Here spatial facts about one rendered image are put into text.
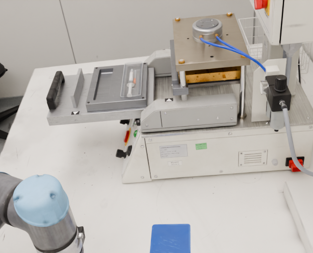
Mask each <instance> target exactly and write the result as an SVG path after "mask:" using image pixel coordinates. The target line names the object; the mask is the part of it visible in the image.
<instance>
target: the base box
mask: <svg viewBox="0 0 313 253"><path fill-rule="evenodd" d="M290 128H291V134H292V139H293V145H294V150H295V154H296V157H297V159H298V161H299V163H300V164H301V165H302V166H303V167H304V168H309V166H310V160H311V154H312V148H313V124H309V125H296V126H290ZM289 169H291V170H292V172H300V171H301V170H300V169H299V168H298V167H297V166H296V165H295V163H294V162H293V160H292V157H291V153H290V149H289V144H288V138H287V133H286V128H285V126H284V127H283V128H282V129H279V130H278V132H275V131H274V129H273V128H264V129H252V130H239V131H227V132H214V133H202V134H189V135H177V136H164V137H152V138H141V134H140V136H139V139H138V141H137V144H136V146H135V148H134V151H133V153H132V156H131V158H130V161H129V163H128V165H127V168H126V170H125V173H124V175H123V178H122V183H134V182H148V181H152V179H166V178H179V177H194V176H207V175H221V174H235V173H248V172H262V171H275V170H289Z"/></svg>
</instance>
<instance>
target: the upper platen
mask: <svg viewBox="0 0 313 253"><path fill-rule="evenodd" d="M178 75H179V72H178ZM186 83H187V84H188V88H195V87H207V86H218V85H229V84H240V66H234V67H223V68H212V69H201V70H190V71H186ZM179 84H180V75H179Z"/></svg>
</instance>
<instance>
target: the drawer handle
mask: <svg viewBox="0 0 313 253"><path fill-rule="evenodd" d="M61 83H65V78H64V75H63V73H62V71H56V73H55V76H54V79H53V81H52V84H51V86H50V89H49V92H48V94H47V97H46V101H47V105H48V108H49V109H56V104H55V100H56V97H57V94H58V91H59V88H60V85H61Z"/></svg>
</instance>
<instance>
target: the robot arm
mask: <svg viewBox="0 0 313 253"><path fill-rule="evenodd" d="M5 224H8V225H10V226H13V227H16V228H19V229H21V230H24V231H25V232H27V233H28V234H29V236H30V238H31V240H32V242H33V245H34V247H35V249H36V251H37V253H84V247H83V243H84V240H85V232H84V227H83V226H80V227H78V226H77V225H76V222H75V219H74V216H73V213H72V210H71V208H70V205H69V199H68V196H67V194H66V192H65V191H64V190H63V187H62V185H61V183H60V182H59V180H58V179H57V178H55V177H54V176H52V175H48V174H43V175H33V176H30V177H28V178H26V179H24V180H22V179H19V178H17V177H14V176H11V175H10V174H8V173H5V172H1V171H0V229H1V228H2V227H3V226H4V225H5Z"/></svg>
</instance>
